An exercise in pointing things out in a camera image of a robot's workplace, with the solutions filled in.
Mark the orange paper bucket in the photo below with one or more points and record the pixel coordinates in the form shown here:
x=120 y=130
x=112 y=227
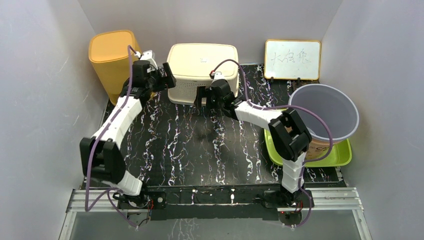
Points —
x=339 y=154

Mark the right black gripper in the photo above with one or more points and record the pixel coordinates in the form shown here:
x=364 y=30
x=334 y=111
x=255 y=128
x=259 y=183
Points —
x=204 y=92

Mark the orange mesh basket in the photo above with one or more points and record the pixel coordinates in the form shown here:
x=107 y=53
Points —
x=108 y=54

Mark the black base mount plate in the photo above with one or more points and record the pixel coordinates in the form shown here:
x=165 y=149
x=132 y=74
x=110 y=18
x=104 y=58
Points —
x=242 y=201

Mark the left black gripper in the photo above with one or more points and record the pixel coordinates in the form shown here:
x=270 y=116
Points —
x=171 y=81

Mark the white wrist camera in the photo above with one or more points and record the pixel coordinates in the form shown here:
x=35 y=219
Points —
x=216 y=75
x=149 y=56

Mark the aluminium rail frame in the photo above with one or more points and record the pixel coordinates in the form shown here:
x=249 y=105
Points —
x=325 y=199

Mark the green plastic tray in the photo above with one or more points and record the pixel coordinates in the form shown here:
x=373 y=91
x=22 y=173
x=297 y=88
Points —
x=277 y=159

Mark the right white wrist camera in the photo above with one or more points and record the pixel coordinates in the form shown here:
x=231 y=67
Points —
x=216 y=75

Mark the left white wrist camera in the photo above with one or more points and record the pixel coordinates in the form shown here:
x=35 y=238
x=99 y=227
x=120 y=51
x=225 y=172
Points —
x=149 y=56

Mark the small whiteboard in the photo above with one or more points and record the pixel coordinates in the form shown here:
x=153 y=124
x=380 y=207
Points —
x=292 y=59

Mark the grey and tan bucket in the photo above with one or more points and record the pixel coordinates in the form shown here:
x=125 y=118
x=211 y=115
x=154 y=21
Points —
x=333 y=106

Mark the cream perforated basket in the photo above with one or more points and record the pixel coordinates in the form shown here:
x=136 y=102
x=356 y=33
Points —
x=191 y=64

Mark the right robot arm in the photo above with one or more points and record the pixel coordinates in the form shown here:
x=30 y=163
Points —
x=289 y=134

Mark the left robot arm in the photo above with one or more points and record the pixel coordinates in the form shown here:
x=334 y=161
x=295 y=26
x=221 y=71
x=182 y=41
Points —
x=101 y=157

